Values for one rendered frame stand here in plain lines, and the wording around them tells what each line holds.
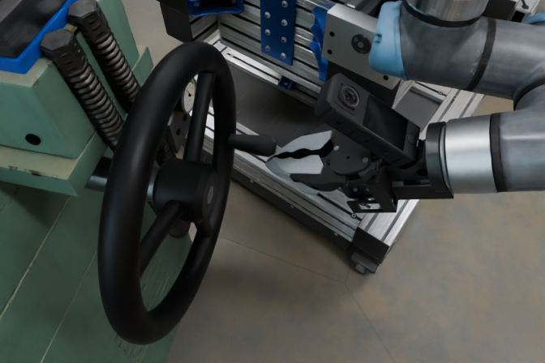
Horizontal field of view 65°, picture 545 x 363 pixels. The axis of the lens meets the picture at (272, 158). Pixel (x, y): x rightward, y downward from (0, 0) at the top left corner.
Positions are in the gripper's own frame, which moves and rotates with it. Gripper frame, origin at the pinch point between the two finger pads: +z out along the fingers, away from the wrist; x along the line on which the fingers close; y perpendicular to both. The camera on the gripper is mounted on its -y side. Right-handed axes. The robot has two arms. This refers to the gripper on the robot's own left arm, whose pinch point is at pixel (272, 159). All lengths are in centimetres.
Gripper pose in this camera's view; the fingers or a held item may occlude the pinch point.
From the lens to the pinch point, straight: 52.6
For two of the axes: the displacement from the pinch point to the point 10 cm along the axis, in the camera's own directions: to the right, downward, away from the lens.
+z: -8.3, 0.7, 5.6
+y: 4.8, 6.0, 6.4
